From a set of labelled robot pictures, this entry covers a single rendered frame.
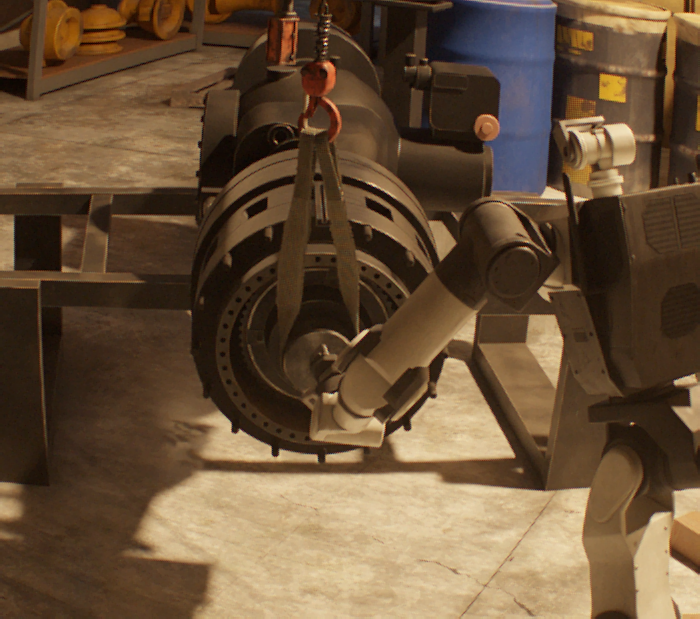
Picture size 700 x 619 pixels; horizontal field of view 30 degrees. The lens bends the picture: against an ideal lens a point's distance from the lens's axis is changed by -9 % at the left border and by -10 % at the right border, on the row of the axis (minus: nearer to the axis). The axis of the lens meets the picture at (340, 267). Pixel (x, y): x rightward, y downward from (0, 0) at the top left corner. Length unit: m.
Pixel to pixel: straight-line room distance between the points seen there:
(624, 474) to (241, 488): 2.13
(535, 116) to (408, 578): 2.50
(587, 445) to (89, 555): 1.56
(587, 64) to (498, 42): 0.49
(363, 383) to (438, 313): 0.17
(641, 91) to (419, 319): 3.85
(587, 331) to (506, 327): 3.04
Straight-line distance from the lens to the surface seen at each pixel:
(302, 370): 2.73
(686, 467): 2.06
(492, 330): 5.09
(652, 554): 2.24
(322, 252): 2.72
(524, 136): 5.56
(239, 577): 3.59
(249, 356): 2.88
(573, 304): 2.07
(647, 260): 1.96
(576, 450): 4.15
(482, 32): 5.43
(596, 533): 2.20
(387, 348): 2.06
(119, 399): 4.64
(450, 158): 4.18
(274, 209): 2.86
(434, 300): 2.03
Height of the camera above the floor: 1.86
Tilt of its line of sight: 18 degrees down
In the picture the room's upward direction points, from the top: 4 degrees clockwise
